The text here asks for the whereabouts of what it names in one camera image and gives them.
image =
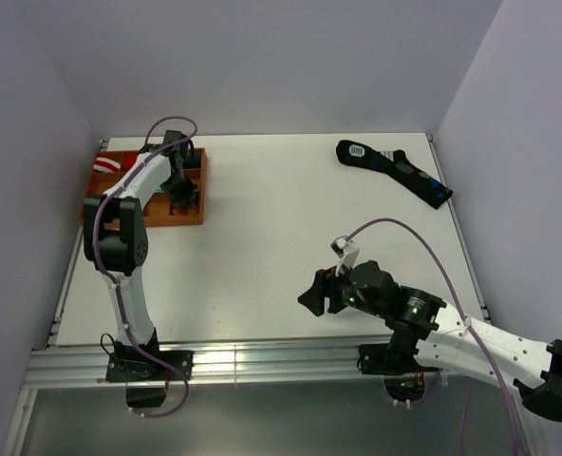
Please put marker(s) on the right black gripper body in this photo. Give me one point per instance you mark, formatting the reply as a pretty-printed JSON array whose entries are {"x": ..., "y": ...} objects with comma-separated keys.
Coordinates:
[{"x": 342, "y": 294}]

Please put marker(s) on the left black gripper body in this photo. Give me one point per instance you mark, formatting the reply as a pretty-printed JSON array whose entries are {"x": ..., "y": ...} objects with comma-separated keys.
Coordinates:
[{"x": 179, "y": 189}]

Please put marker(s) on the maroon purple striped sock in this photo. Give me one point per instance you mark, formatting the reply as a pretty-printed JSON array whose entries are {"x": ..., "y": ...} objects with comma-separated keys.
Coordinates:
[{"x": 185, "y": 209}]

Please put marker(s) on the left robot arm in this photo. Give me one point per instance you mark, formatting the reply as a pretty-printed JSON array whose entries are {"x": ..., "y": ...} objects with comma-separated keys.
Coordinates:
[{"x": 116, "y": 241}]

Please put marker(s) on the dark teal rolled sock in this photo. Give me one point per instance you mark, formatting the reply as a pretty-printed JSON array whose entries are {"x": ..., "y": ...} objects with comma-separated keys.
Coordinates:
[{"x": 192, "y": 160}]

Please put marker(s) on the red white striped rolled sock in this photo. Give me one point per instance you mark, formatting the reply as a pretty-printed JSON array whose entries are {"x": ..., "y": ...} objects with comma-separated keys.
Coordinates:
[{"x": 106, "y": 165}]

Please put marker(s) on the black blue sock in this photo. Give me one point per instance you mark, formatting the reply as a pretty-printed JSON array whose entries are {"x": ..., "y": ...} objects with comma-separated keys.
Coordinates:
[{"x": 396, "y": 166}]

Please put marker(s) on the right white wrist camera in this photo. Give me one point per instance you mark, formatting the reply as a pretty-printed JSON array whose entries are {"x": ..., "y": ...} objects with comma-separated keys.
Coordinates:
[{"x": 347, "y": 251}]

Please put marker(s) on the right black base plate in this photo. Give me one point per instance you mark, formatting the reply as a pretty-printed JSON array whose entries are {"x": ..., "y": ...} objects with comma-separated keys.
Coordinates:
[{"x": 378, "y": 359}]

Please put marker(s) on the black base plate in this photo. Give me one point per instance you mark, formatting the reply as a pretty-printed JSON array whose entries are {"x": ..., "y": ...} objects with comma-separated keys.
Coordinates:
[
  {"x": 378, "y": 359},
  {"x": 134, "y": 367}
]

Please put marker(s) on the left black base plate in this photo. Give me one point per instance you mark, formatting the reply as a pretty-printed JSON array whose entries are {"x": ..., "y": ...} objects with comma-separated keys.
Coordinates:
[{"x": 134, "y": 367}]

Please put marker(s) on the aluminium frame rail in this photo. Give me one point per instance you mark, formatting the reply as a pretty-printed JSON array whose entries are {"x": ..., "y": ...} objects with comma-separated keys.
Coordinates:
[{"x": 291, "y": 360}]

